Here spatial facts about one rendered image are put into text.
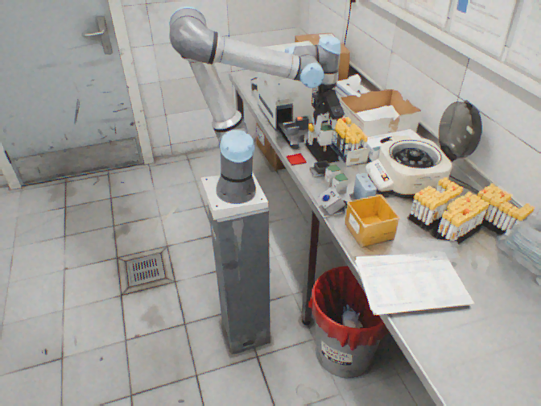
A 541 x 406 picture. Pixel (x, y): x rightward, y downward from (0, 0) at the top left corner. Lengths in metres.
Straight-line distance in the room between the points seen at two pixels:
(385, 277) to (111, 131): 2.45
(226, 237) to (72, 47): 1.87
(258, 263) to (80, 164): 2.02
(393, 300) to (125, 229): 2.02
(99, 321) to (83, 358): 0.21
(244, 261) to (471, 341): 0.88
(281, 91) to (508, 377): 1.39
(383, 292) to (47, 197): 2.62
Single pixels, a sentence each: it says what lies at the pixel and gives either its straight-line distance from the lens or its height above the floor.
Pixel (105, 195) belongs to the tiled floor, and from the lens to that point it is 3.36.
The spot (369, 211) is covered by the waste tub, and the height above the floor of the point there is 0.91.
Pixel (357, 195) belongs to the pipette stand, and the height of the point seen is 0.90.
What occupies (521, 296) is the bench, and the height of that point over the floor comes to 0.88.
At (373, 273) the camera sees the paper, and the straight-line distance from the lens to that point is 1.47.
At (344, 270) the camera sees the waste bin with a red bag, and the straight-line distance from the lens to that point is 2.09.
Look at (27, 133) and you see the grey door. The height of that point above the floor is 0.41.
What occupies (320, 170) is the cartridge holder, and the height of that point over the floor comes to 0.90.
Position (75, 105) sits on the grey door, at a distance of 3.33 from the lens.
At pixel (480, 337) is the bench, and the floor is 0.88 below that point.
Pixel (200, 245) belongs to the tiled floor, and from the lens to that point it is 2.81.
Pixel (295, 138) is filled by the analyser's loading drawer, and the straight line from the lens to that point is 1.99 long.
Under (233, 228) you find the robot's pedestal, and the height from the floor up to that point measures 0.82.
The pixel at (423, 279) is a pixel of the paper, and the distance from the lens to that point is 1.49.
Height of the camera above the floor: 1.97
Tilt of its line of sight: 40 degrees down
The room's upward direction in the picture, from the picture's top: straight up
